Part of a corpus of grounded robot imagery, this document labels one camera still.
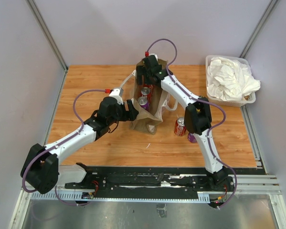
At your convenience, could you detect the purple soda can left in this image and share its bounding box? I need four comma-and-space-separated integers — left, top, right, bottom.
138, 96, 150, 111

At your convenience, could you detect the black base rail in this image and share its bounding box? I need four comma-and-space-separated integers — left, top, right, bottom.
64, 163, 235, 192

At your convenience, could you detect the purple cable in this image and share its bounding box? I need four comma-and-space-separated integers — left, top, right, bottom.
144, 38, 238, 206
21, 88, 110, 206

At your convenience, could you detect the burlap canvas bag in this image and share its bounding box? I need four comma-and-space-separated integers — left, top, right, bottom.
120, 58, 178, 135

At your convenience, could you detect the red cola can back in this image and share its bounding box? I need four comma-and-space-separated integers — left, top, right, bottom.
143, 84, 153, 90

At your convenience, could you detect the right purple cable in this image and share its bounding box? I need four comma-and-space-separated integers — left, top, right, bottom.
144, 38, 238, 206

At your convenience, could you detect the red cola can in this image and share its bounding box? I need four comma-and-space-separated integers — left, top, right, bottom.
174, 117, 186, 136
140, 87, 152, 99
143, 84, 153, 90

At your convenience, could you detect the crumpled white cloth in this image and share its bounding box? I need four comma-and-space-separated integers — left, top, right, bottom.
207, 56, 261, 103

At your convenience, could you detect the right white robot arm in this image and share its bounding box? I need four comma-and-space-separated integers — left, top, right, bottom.
136, 51, 237, 191

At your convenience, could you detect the purple soda can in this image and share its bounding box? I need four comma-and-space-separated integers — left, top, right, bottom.
187, 133, 197, 143
138, 96, 150, 111

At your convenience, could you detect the purple soda can front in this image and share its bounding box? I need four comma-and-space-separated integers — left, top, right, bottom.
187, 133, 197, 143

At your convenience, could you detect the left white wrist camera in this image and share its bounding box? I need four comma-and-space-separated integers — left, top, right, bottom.
109, 87, 123, 104

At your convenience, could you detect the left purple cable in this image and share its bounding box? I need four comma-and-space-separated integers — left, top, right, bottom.
21, 88, 110, 206

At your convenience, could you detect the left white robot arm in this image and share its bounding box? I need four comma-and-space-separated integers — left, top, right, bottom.
20, 97, 139, 194

